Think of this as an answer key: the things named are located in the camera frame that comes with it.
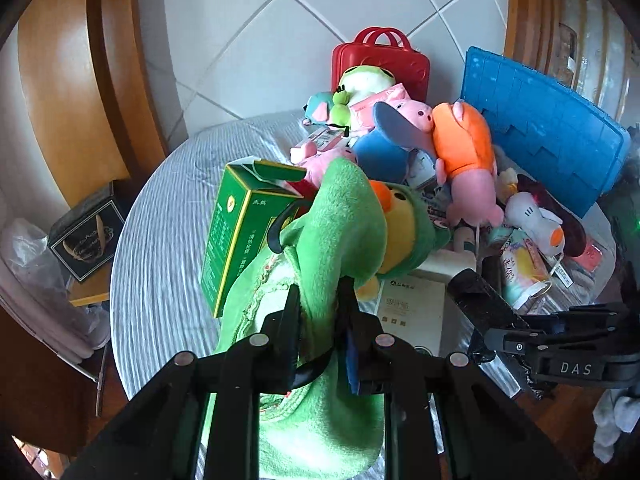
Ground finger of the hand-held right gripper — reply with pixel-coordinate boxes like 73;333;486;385
469;332;551;403
446;268;527;334

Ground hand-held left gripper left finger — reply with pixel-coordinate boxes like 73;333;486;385
62;285;303;480

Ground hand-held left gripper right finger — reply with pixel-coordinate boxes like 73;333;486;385
335;277;581;480

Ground pastel soft packet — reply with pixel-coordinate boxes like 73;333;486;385
487;225;553;311

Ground white carton box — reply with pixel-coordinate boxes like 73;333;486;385
375;267;481;358

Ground white plush toy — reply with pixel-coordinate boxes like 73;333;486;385
502;192;566;258

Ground green hooded duck plush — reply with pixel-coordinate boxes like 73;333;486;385
202;157;388;480

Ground blue plastic storage box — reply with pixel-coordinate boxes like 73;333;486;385
461;46;632;218

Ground person's right hand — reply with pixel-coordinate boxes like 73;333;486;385
592;387;640;466

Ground pink packet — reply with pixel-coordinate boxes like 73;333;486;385
575;240;606;273

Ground green carton box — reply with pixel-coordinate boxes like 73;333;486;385
200;157;308;318

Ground printed card packet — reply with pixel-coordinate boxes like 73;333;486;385
405;150;446;196

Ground pig plush in orange clothes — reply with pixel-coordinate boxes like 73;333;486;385
431;100;505;228

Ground blue plush toy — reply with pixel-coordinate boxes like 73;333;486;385
352;101;436;186

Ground small pink pig plush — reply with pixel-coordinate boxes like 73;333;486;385
290;142;358;188

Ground pink snack packets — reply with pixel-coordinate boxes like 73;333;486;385
300;127;351;153

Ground black box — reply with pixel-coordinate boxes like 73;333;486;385
47;182;128;283

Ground small teal elephant plush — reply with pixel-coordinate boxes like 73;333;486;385
303;91;335;126

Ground red hard-shell case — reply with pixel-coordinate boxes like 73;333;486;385
331;26;431;106

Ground green frog plush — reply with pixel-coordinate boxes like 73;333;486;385
327;65;396;133

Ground dark wooden cabinet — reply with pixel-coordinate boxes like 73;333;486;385
0;305;126;461

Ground clear plastic bag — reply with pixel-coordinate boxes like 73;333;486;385
0;217;111;363

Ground wooden door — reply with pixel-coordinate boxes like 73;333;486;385
17;0;191;211

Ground wooden door frame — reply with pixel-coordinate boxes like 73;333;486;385
502;0;571;81

